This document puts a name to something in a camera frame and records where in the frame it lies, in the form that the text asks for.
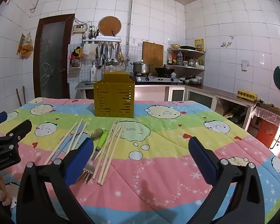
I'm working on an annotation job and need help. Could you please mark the white pump bottle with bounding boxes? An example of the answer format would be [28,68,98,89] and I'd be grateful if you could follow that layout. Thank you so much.
[90,62,97,81]

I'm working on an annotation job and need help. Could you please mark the steel cooking pot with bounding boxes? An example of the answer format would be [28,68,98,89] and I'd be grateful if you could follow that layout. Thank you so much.
[130,61,154,74]

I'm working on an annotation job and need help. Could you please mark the dark wooden glass door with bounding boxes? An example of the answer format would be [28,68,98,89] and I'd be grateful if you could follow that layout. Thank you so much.
[33,14,75,99]

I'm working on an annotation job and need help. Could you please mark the steel corner shelf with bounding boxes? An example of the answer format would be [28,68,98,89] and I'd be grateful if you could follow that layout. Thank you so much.
[167,48,206,86]

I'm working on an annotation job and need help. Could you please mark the yellow wall poster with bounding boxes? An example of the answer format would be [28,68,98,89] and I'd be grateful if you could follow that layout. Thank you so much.
[194,38,205,52]

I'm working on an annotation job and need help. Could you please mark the wall control box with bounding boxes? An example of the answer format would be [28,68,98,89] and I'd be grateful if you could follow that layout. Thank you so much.
[72,24,88,34]

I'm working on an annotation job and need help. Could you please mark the wire wall basket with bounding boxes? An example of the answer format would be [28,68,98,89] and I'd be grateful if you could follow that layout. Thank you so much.
[69,47,83,69]

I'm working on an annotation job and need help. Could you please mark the green handled metal fork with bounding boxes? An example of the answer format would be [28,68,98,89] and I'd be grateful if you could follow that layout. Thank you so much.
[78,129,109,184]

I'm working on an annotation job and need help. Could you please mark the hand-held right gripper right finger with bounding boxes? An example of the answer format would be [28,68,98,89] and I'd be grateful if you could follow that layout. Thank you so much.
[189,136,267,224]

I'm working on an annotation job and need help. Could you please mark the person's left hand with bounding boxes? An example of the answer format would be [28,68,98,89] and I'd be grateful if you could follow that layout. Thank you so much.
[0,171,13,207]

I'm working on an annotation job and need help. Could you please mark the round wooden board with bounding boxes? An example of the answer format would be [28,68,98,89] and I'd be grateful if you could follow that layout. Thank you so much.
[98,16,122,37]

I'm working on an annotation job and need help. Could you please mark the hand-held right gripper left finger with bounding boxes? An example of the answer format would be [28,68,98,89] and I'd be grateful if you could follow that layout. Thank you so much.
[16,137,94,224]

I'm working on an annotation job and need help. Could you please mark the kitchen counter cabinet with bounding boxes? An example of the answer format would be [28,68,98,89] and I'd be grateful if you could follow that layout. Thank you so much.
[134,84,258,131]

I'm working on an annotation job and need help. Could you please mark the egg carton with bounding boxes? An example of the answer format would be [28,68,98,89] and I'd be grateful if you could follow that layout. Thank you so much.
[237,90,258,100]

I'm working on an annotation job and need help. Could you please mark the black wok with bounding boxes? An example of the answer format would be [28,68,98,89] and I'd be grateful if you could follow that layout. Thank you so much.
[154,67,175,75]

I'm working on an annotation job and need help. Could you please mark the rectangular wooden cutting board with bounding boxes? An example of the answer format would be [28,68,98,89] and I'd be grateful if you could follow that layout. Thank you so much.
[142,41,164,67]

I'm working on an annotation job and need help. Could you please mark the gas stove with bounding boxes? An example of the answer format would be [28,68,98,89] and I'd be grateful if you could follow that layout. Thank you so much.
[130,73,180,85]

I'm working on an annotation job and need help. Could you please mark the yellow plastic bag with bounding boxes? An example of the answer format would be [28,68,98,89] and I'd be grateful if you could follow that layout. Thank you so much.
[18,33,34,60]

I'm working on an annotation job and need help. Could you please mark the colourful cartoon printed blanket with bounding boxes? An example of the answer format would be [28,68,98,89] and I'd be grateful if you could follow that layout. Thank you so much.
[0,97,280,224]

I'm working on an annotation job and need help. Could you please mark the steel wall utensil rack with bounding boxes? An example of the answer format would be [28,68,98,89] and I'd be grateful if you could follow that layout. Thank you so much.
[82,36,122,45]

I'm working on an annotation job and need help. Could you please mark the yellow perforated utensil holder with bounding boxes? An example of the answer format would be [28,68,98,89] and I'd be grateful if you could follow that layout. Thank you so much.
[93,72,135,118]

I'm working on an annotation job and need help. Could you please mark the red box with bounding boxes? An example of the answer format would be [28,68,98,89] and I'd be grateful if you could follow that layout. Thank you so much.
[256,118,279,149]

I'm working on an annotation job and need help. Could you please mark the light blue plastic spoon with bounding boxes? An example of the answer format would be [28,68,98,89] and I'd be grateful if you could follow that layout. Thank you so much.
[50,122,88,162]

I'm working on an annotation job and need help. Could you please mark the wooden sticks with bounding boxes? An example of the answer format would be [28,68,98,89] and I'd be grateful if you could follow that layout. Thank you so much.
[16,86,27,107]

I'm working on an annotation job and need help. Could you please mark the steel kitchen sink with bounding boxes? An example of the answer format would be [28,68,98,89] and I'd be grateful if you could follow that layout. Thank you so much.
[75,81,95,99]

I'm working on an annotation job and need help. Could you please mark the wooden chopstick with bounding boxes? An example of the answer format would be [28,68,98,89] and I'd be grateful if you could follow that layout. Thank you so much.
[44,118,84,166]
[92,124,119,181]
[100,124,125,185]
[97,125,122,184]
[93,121,116,162]
[71,121,88,150]
[65,122,83,155]

